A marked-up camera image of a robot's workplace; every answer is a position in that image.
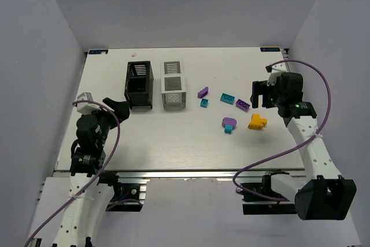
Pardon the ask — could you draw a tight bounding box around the purple rounded lego brick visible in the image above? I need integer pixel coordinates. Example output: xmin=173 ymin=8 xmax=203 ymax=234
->
xmin=221 ymin=117 xmax=237 ymax=129

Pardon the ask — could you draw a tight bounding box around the left blue corner label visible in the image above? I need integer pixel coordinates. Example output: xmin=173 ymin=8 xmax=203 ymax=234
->
xmin=88 ymin=49 xmax=108 ymax=55

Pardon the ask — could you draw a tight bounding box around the teal small square lego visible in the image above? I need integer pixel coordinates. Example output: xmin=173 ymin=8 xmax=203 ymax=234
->
xmin=224 ymin=124 xmax=234 ymax=134

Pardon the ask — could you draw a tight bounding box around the yellow L-shaped lego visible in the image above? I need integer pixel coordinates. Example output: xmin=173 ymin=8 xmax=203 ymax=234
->
xmin=248 ymin=113 xmax=267 ymax=130

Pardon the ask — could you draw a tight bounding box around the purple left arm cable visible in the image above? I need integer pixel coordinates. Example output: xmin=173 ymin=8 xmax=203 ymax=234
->
xmin=23 ymin=99 xmax=142 ymax=247

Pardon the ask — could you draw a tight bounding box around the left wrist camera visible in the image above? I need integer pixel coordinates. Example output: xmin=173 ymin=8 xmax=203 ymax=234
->
xmin=76 ymin=92 xmax=99 ymax=115

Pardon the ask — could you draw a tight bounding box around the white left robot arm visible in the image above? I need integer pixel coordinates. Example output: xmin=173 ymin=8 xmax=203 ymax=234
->
xmin=52 ymin=95 xmax=130 ymax=246

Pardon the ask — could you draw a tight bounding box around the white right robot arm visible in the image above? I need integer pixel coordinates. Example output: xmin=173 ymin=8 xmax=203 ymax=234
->
xmin=250 ymin=72 xmax=357 ymax=220

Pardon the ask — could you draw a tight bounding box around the black slotted container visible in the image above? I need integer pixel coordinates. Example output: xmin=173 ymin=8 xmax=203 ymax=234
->
xmin=124 ymin=61 xmax=154 ymax=109

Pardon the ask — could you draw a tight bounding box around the purple stepped lego brick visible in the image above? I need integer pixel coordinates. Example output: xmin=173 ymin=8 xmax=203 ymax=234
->
xmin=197 ymin=86 xmax=209 ymax=99

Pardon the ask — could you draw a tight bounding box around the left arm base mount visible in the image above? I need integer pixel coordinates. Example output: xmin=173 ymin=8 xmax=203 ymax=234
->
xmin=98 ymin=172 xmax=148 ymax=212

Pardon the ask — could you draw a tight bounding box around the teal long lego brick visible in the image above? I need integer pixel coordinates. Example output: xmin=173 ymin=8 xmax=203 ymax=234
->
xmin=220 ymin=93 xmax=235 ymax=105

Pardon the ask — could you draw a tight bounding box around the aluminium table front rail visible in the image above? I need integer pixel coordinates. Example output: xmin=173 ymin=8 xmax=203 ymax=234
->
xmin=52 ymin=169 xmax=306 ymax=179

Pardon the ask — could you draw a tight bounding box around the right blue corner label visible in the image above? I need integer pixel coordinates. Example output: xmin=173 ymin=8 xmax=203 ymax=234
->
xmin=260 ymin=47 xmax=280 ymax=52

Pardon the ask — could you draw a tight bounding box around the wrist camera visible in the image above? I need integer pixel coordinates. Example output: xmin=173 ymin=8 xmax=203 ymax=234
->
xmin=76 ymin=92 xmax=99 ymax=115
xmin=265 ymin=63 xmax=288 ymax=86

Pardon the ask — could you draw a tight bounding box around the blue corner label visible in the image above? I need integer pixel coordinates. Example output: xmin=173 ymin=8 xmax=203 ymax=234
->
xmin=88 ymin=49 xmax=108 ymax=55
xmin=260 ymin=47 xmax=280 ymax=52

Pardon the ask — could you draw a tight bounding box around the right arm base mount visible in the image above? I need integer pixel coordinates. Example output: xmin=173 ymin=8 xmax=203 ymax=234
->
xmin=235 ymin=173 xmax=297 ymax=215

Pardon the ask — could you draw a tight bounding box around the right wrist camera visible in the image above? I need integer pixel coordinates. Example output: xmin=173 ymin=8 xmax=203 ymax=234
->
xmin=265 ymin=63 xmax=288 ymax=86

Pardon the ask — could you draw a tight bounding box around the small teal lego brick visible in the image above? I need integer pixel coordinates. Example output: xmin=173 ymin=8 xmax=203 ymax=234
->
xmin=200 ymin=98 xmax=209 ymax=108

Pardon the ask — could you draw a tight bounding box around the purple long lego brick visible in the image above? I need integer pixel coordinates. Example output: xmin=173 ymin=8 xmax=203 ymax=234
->
xmin=235 ymin=99 xmax=250 ymax=112

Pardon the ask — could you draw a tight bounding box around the white slotted container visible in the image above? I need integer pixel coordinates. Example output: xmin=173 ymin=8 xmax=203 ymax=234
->
xmin=161 ymin=61 xmax=187 ymax=110

